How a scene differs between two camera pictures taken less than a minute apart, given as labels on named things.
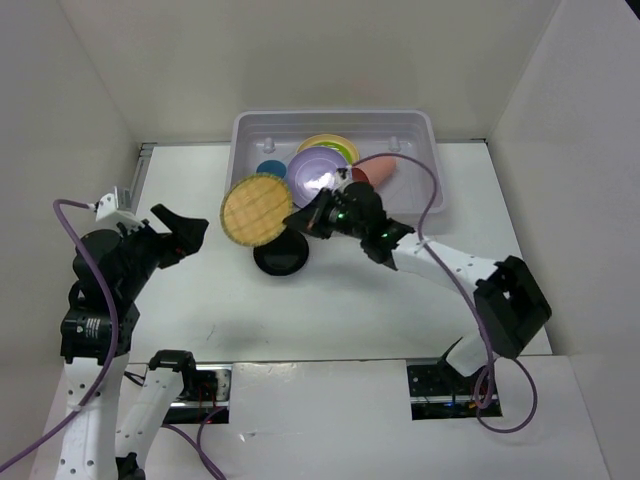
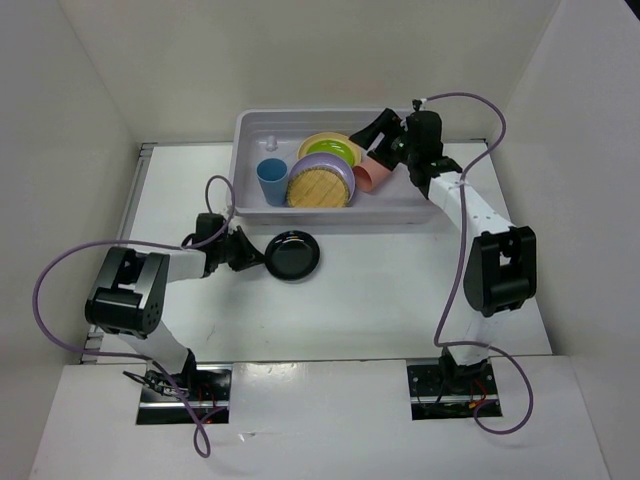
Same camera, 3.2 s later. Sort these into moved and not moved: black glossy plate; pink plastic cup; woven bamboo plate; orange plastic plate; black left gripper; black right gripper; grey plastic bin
Moved: black glossy plate; woven bamboo plate; black left gripper; black right gripper
Not moved: grey plastic bin; orange plastic plate; pink plastic cup
